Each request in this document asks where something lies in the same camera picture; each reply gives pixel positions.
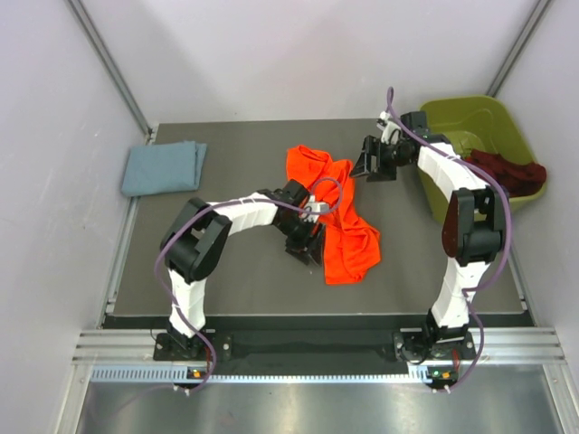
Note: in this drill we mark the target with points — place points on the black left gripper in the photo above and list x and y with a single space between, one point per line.
299 249

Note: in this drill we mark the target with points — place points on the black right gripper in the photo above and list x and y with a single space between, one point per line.
374 146

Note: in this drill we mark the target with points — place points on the orange t shirt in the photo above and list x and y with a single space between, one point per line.
351 246

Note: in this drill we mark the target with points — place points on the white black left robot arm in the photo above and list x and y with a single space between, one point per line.
194 243

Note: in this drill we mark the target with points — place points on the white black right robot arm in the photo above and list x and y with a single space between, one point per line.
474 229

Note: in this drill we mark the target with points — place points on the green plastic basket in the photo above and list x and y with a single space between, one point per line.
482 123

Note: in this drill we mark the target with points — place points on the dark red t shirt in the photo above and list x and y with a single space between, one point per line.
519 180

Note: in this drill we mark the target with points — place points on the folded grey-blue t shirt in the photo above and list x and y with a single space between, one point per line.
167 168

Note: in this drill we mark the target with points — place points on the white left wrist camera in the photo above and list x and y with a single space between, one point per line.
313 209

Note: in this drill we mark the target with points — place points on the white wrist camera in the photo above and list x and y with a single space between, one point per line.
390 130
313 209

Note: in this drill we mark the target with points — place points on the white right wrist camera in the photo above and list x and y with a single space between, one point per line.
390 130

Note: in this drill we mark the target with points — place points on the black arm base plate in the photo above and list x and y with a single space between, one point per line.
383 344

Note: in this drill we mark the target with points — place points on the right aluminium corner post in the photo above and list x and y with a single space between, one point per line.
531 23

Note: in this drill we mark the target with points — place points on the aluminium corner post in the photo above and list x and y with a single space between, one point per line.
531 23
91 32

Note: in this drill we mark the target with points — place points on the aluminium front frame rail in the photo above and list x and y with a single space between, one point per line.
519 345

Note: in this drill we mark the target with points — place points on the left aluminium corner post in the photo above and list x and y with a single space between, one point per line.
91 32

